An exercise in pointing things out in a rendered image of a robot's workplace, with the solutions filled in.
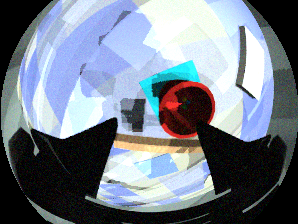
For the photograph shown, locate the red cup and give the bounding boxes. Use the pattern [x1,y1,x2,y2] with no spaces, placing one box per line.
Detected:
[157,79,216,139]

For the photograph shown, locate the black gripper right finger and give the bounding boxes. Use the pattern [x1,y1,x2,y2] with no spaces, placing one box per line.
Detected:
[197,120,271,196]

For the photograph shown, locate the light wooden bar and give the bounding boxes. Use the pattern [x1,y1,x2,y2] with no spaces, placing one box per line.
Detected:
[113,133,204,153]

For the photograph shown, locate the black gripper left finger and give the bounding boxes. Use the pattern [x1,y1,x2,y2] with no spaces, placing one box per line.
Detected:
[31,117,118,200]

